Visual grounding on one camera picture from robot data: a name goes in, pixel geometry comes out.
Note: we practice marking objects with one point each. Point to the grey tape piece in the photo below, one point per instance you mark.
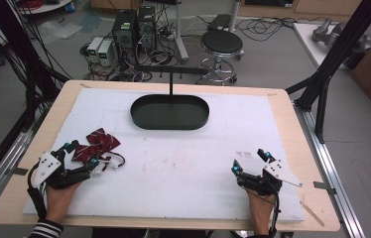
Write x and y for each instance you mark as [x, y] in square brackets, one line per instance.
[20, 171]
[324, 187]

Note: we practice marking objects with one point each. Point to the black round stool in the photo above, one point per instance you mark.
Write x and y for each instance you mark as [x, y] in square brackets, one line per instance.
[221, 53]

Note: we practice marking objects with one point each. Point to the person's right hand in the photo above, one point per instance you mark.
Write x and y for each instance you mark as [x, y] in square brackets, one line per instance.
[259, 206]

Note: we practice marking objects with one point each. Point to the white power supply unit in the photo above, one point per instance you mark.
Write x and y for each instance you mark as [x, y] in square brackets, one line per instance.
[105, 53]
[93, 49]

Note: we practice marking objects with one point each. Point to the black computer tower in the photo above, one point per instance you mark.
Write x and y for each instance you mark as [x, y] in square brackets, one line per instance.
[124, 31]
[147, 28]

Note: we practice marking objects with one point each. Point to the black flat device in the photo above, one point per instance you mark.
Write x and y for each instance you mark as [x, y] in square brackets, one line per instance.
[220, 22]

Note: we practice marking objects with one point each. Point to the black metal frame post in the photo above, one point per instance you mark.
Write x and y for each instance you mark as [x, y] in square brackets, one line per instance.
[15, 53]
[335, 62]

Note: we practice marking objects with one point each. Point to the maroon striped bow tie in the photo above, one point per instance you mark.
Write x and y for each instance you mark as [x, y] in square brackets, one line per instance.
[99, 145]

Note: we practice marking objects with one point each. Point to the person's left hand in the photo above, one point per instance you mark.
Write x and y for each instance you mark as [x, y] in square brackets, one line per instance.
[59, 200]

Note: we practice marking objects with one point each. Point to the white foam mat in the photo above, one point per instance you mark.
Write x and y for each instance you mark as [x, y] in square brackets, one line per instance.
[180, 158]

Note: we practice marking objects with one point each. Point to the clear plastic sheet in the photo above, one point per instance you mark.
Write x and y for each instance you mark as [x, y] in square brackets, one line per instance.
[58, 30]

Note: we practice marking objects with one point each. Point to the thin wooden stick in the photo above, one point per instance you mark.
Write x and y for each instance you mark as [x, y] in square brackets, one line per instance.
[312, 213]

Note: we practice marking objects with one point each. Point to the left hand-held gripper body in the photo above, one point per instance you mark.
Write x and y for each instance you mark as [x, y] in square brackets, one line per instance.
[52, 172]

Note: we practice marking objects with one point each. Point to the grey desk leg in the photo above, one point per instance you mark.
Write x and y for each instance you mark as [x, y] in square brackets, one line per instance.
[180, 33]

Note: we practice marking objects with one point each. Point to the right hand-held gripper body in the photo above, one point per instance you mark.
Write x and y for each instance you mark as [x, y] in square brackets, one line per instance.
[266, 180]

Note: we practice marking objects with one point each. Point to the black tray stand with crossbar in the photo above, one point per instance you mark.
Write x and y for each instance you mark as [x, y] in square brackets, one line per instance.
[170, 110]

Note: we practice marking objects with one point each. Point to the light wooden table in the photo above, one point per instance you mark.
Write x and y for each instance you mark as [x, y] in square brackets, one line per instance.
[309, 139]

